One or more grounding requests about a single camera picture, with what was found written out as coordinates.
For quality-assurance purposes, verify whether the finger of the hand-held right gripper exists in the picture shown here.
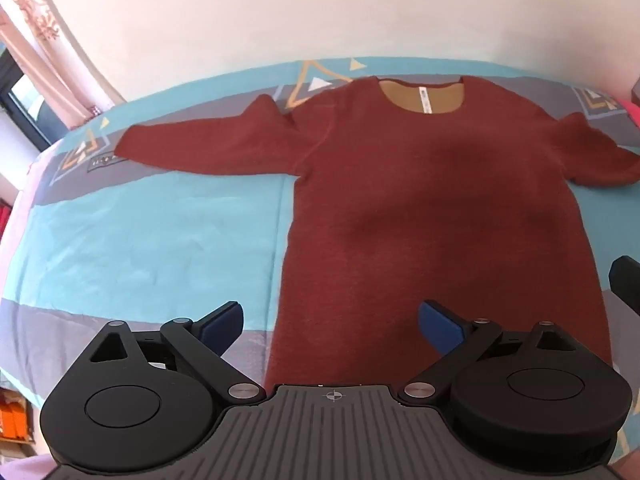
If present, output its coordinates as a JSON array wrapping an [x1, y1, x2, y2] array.
[[608, 255, 640, 312]]

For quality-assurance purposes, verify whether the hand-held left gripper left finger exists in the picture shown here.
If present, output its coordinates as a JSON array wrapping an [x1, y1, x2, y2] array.
[[88, 301, 267, 404]]

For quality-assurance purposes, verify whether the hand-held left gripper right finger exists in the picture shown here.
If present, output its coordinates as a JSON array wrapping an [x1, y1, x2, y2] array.
[[401, 300, 577, 404]]

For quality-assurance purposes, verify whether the dark red sweater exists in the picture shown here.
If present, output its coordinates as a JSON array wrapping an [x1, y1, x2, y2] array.
[[114, 75, 640, 394]]

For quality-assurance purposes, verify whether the teal grey patterned bed sheet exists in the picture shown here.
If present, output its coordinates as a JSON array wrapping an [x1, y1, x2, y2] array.
[[0, 56, 640, 461]]

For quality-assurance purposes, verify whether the orange box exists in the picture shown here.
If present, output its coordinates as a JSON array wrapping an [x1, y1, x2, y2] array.
[[0, 387, 41, 444]]

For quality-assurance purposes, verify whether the pink floral curtain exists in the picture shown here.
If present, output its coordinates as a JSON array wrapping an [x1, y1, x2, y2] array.
[[0, 0, 127, 132]]

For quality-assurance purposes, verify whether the dark window frame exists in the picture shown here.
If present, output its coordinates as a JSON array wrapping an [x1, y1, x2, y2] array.
[[0, 50, 57, 152]]

